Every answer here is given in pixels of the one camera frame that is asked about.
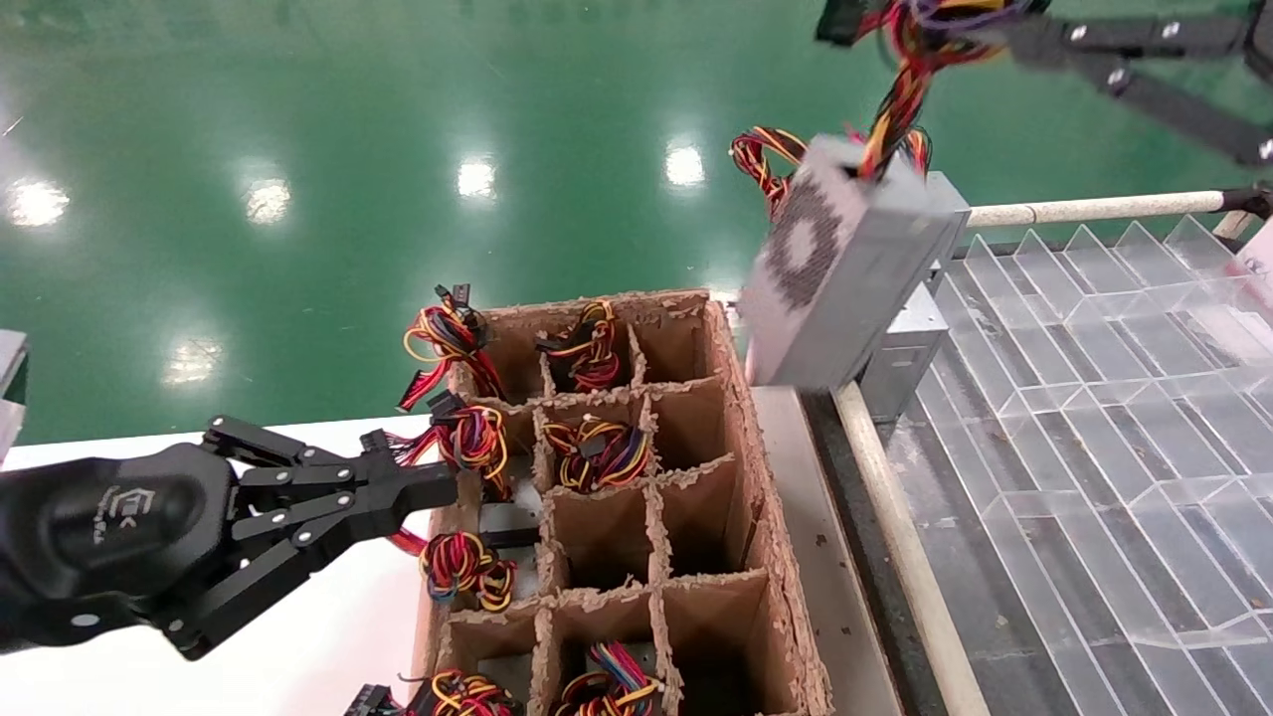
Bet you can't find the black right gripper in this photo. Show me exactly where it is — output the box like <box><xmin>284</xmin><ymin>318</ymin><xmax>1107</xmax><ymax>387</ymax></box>
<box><xmin>1000</xmin><ymin>0</ymin><xmax>1273</xmax><ymax>168</ymax></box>

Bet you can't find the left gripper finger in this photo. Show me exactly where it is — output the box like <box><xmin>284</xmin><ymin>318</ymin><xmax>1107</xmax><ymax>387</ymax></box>
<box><xmin>204</xmin><ymin>416</ymin><xmax>458</xmax><ymax>518</ymax></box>

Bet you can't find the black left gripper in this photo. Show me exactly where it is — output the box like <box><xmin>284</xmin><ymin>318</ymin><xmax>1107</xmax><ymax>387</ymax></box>
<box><xmin>0</xmin><ymin>443</ymin><xmax>446</xmax><ymax>662</ymax></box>

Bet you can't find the grey power supply with cables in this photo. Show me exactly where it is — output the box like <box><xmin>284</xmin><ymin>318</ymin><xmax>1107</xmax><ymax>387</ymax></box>
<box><xmin>555</xmin><ymin>641</ymin><xmax>665</xmax><ymax>716</ymax></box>
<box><xmin>857</xmin><ymin>283</ymin><xmax>953</xmax><ymax>421</ymax></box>
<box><xmin>900</xmin><ymin>127</ymin><xmax>973</xmax><ymax>268</ymax></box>
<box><xmin>537</xmin><ymin>300</ymin><xmax>625</xmax><ymax>392</ymax></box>
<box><xmin>741</xmin><ymin>0</ymin><xmax>1040</xmax><ymax>391</ymax></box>
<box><xmin>543</xmin><ymin>418</ymin><xmax>654</xmax><ymax>491</ymax></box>
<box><xmin>729</xmin><ymin>126</ymin><xmax>809</xmax><ymax>218</ymax></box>

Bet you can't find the black pipe joint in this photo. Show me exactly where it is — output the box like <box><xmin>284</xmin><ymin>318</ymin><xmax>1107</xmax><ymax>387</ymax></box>
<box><xmin>1221</xmin><ymin>182</ymin><xmax>1273</xmax><ymax>222</ymax></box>

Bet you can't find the brown cardboard divider box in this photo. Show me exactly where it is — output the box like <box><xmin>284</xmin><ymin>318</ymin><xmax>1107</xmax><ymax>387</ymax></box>
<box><xmin>413</xmin><ymin>288</ymin><xmax>834</xmax><ymax>716</ymax></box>

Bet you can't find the grey shelf corner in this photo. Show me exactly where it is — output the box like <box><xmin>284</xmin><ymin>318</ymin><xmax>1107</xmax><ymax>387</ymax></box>
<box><xmin>0</xmin><ymin>328</ymin><xmax>29</xmax><ymax>463</ymax></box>

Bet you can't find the clear acrylic divider tray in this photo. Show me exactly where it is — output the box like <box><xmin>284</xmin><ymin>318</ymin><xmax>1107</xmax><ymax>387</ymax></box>
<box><xmin>875</xmin><ymin>214</ymin><xmax>1273</xmax><ymax>716</ymax></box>

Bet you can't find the beige ledge board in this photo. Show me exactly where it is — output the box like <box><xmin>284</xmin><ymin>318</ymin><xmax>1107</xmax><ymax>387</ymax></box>
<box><xmin>751</xmin><ymin>386</ymin><xmax>901</xmax><ymax>716</ymax></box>

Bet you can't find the wire harness bundle right-centre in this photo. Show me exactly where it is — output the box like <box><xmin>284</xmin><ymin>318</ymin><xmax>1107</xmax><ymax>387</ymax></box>
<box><xmin>393</xmin><ymin>391</ymin><xmax>513</xmax><ymax>501</ymax></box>

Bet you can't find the wire harness bundle middle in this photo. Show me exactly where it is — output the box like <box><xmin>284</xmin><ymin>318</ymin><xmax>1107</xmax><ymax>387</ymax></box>
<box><xmin>360</xmin><ymin>428</ymin><xmax>545</xmax><ymax>615</ymax></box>

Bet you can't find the wire harness bundle far right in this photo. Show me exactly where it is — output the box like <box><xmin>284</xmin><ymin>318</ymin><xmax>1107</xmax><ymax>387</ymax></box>
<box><xmin>398</xmin><ymin>283</ymin><xmax>505</xmax><ymax>412</ymax></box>

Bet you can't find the wire harness bundle left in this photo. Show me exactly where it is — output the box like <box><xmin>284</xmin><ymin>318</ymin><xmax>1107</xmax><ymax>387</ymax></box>
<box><xmin>346</xmin><ymin>669</ymin><xmax>525</xmax><ymax>716</ymax></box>

